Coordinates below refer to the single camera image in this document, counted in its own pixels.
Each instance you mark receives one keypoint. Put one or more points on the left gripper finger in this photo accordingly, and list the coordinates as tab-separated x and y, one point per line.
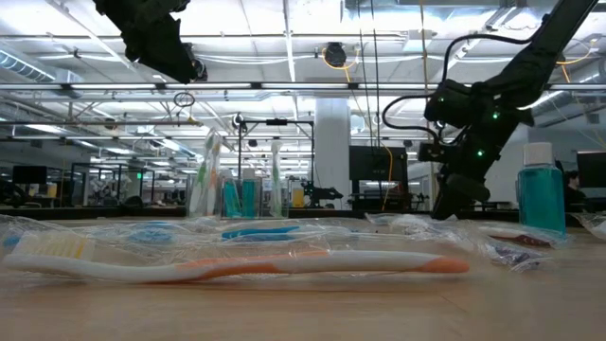
165	52

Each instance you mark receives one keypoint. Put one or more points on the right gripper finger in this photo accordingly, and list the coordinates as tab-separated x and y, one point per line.
447	208
471	189

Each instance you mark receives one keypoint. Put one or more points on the maroon and white toothbrush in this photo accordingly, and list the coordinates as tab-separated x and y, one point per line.
521	239

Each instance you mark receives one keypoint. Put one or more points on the teal mouthwash bottle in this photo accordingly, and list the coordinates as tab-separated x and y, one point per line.
231	201
542	199
249	199

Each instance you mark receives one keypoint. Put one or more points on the green and white toothbrush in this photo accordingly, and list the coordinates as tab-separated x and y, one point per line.
202	180

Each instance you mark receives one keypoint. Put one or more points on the idle black robot arm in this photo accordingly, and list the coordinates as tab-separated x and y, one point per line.
322	193

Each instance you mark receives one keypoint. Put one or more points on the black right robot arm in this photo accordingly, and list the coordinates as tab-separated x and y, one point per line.
535	52

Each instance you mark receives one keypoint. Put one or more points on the black equipment cabinet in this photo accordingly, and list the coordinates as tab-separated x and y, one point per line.
374	163

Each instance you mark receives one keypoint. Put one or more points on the person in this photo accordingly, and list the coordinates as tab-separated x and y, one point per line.
575	192

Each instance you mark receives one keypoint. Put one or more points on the black computer monitor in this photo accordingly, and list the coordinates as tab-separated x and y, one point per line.
28	175
592	170

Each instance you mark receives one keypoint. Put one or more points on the clear plastic wrapper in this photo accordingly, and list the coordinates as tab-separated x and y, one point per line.
597	228

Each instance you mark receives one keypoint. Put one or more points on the white building column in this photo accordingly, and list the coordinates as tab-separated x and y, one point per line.
333	137

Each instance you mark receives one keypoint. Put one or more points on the yellow container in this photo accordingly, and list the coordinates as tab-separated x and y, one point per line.
298	198

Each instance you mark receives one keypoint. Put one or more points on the clear acrylic organizer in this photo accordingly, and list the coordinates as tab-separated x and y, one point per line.
264	203

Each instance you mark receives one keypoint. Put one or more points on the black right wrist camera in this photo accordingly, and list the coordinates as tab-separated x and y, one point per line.
447	104

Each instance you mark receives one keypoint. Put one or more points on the black aluminium table frame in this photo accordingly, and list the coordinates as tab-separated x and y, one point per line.
331	213

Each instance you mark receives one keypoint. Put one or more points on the silver ventilation duct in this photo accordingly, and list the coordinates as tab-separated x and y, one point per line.
23	65

